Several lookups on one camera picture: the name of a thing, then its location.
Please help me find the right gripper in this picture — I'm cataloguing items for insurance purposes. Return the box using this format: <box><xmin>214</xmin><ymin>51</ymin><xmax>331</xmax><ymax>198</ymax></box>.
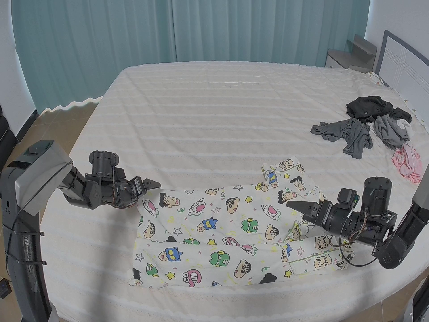
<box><xmin>286</xmin><ymin>199</ymin><xmax>356</xmax><ymax>237</ymax></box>

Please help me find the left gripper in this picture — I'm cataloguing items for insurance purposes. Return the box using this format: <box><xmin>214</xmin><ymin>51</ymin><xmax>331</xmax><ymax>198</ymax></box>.
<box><xmin>112</xmin><ymin>176</ymin><xmax>149</xmax><ymax>209</ymax></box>

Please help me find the white printed pyjama top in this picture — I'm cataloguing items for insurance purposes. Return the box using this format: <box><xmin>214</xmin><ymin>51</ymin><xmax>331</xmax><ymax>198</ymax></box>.
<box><xmin>129</xmin><ymin>155</ymin><xmax>356</xmax><ymax>288</ymax></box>

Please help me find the bed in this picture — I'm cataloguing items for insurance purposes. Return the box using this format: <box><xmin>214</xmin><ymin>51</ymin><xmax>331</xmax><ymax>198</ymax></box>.
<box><xmin>38</xmin><ymin>30</ymin><xmax>429</xmax><ymax>322</ymax></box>

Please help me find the dark grey garment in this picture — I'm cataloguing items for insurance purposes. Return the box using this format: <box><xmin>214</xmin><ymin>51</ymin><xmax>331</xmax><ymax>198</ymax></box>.
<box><xmin>310</xmin><ymin>118</ymin><xmax>373</xmax><ymax>160</ymax></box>

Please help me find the pink garment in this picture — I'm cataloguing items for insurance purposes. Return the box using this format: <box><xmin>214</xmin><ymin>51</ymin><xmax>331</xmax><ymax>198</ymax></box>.
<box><xmin>391</xmin><ymin>142</ymin><xmax>423</xmax><ymax>182</ymax></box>

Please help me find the light grey garment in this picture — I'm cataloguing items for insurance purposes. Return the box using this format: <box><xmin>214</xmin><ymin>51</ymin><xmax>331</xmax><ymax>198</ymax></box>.
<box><xmin>374</xmin><ymin>115</ymin><xmax>413</xmax><ymax>150</ymax></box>

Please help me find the black garment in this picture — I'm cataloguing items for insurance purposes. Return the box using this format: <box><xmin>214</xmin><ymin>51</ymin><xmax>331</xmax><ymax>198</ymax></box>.
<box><xmin>346</xmin><ymin>96</ymin><xmax>412</xmax><ymax>124</ymax></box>

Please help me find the grey bedside table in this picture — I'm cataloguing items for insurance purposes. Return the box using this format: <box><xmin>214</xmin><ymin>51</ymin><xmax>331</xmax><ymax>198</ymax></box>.
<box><xmin>327</xmin><ymin>34</ymin><xmax>377</xmax><ymax>73</ymax></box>

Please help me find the blue-green curtain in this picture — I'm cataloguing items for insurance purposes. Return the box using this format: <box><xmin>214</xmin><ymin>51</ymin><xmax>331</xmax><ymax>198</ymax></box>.
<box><xmin>11</xmin><ymin>0</ymin><xmax>372</xmax><ymax>113</ymax></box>

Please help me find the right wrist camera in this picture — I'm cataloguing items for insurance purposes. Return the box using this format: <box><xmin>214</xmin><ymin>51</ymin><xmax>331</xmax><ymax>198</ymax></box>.
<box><xmin>337</xmin><ymin>188</ymin><xmax>360</xmax><ymax>211</ymax></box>

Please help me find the black cable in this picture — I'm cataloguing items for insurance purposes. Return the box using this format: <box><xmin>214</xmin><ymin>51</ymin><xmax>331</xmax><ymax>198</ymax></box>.
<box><xmin>339</xmin><ymin>227</ymin><xmax>381</xmax><ymax>268</ymax></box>

